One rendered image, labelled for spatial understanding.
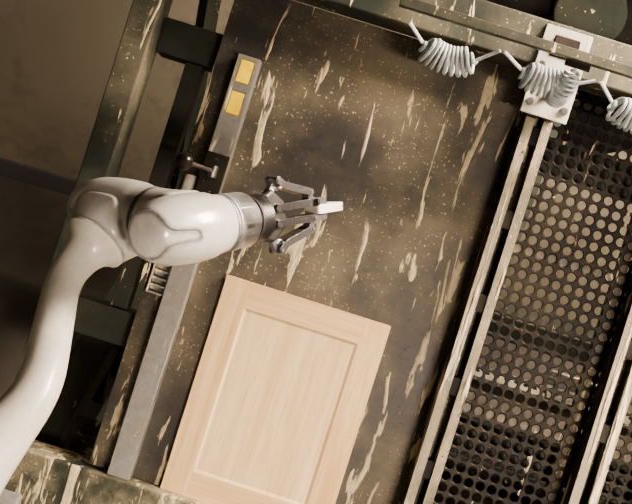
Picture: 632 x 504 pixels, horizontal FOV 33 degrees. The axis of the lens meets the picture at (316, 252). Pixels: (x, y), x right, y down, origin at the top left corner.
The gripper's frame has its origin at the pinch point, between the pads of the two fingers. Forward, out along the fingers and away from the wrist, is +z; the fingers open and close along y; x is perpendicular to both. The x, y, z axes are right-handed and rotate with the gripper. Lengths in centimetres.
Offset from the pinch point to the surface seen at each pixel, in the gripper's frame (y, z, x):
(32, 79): -36, 142, -265
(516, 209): 6, 59, 5
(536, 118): -13, 67, 6
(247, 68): -26, 31, -44
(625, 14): -37, 116, 5
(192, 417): 48, 16, -51
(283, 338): 32, 30, -37
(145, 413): 46, 8, -58
